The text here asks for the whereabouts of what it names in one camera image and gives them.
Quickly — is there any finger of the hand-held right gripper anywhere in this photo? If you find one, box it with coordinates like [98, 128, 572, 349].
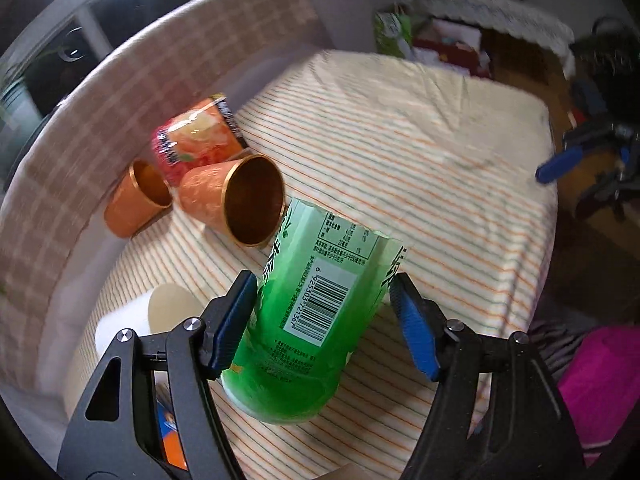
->
[562, 120, 617, 150]
[535, 146, 584, 184]

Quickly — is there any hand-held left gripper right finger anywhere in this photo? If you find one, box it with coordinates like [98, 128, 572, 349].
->
[389, 274, 587, 480]

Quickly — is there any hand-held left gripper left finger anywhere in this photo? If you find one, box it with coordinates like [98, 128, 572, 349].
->
[56, 270, 258, 480]

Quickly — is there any green plastic cup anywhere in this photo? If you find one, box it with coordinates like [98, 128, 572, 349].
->
[221, 197, 407, 426]

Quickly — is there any white paper cup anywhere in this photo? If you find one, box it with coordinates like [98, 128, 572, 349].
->
[94, 283, 203, 362]

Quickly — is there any large copper metal cup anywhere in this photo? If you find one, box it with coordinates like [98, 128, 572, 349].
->
[178, 154, 287, 250]

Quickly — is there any small copper metal cup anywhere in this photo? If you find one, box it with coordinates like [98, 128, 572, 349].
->
[103, 159, 174, 239]

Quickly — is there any red fruit print cup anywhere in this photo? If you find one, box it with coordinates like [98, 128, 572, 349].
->
[151, 92, 249, 187]

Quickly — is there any black bag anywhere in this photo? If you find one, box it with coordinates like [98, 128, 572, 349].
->
[570, 16, 640, 126]

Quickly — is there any orange blue packet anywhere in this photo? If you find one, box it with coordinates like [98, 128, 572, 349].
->
[155, 385, 189, 472]

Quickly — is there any grey striped cloth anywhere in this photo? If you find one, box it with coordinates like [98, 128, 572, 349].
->
[529, 319, 597, 367]

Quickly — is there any red box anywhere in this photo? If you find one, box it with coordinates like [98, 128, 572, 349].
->
[412, 17, 493, 79]

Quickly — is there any striped bed sheet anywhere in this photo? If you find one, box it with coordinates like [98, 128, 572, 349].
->
[65, 50, 559, 480]

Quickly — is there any white lace cloth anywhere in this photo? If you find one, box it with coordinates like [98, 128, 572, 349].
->
[412, 0, 576, 70]

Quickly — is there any pink cloth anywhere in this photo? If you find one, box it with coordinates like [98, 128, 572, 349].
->
[556, 325, 640, 457]

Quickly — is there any green paper bag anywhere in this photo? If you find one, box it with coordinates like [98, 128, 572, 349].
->
[375, 4, 414, 59]

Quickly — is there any beige checked cloth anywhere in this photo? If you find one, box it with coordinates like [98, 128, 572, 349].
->
[0, 0, 332, 388]

